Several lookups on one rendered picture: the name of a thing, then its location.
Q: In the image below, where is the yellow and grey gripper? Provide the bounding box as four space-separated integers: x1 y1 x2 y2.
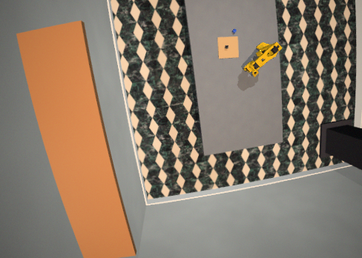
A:
243 62 258 77

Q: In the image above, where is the orange mat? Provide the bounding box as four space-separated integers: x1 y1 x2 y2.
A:
217 36 239 59

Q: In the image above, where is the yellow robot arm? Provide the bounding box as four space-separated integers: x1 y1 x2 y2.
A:
249 42 282 72

